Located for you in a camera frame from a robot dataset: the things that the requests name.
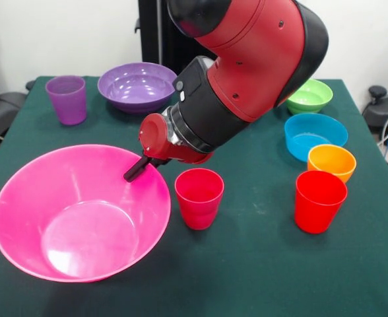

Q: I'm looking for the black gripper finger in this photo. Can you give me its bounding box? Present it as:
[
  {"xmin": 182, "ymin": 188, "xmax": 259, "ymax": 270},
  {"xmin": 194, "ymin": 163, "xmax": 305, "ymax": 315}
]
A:
[
  {"xmin": 149, "ymin": 157, "xmax": 172, "ymax": 168},
  {"xmin": 123, "ymin": 155, "xmax": 150, "ymax": 183}
]

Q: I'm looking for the magenta plastic cup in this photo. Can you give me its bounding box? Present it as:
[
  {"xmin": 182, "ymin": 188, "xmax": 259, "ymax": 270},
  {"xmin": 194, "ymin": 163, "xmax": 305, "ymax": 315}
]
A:
[{"xmin": 174, "ymin": 168, "xmax": 225, "ymax": 230}]

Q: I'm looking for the purple plastic bowl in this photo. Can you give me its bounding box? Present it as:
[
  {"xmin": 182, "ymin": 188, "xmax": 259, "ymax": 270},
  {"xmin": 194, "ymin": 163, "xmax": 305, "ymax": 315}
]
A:
[{"xmin": 97, "ymin": 62, "xmax": 178, "ymax": 115}]

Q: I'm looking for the large pink plastic bowl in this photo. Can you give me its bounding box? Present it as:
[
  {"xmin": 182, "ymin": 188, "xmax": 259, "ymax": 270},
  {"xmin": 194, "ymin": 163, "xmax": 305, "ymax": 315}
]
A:
[{"xmin": 0, "ymin": 143, "xmax": 172, "ymax": 284}]

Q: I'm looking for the purple plastic cup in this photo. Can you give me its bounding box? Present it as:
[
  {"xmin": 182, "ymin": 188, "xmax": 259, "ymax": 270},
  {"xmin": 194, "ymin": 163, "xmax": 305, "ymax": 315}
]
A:
[{"xmin": 45, "ymin": 75, "xmax": 87, "ymax": 127}]

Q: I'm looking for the shallow light blue plastic bowl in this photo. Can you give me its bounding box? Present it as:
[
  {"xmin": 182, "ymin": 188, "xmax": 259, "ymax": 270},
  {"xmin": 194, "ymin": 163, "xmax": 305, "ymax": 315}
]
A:
[{"xmin": 283, "ymin": 113, "xmax": 349, "ymax": 163}]

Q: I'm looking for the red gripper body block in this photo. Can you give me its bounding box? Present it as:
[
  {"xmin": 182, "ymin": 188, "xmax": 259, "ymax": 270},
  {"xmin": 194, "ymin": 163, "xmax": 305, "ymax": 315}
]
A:
[{"xmin": 138, "ymin": 113, "xmax": 214, "ymax": 165}]

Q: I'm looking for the dark green tablecloth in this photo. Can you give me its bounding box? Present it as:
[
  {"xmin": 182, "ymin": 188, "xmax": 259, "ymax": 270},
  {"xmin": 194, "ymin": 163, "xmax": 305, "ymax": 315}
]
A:
[{"xmin": 0, "ymin": 75, "xmax": 388, "ymax": 317}]

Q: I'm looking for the green plastic bowl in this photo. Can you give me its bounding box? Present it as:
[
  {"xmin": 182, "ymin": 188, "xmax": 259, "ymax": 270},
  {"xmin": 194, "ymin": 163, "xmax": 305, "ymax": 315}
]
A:
[{"xmin": 285, "ymin": 78, "xmax": 334, "ymax": 116}]

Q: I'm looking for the orange plastic cup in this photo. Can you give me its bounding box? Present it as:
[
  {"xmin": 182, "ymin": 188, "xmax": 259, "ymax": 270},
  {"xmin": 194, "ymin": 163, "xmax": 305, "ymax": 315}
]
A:
[{"xmin": 307, "ymin": 143, "xmax": 358, "ymax": 184}]

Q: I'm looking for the red plastic cup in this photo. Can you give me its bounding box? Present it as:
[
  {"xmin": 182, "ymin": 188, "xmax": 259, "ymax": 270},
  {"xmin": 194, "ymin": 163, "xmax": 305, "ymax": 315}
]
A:
[{"xmin": 294, "ymin": 170, "xmax": 348, "ymax": 235}]

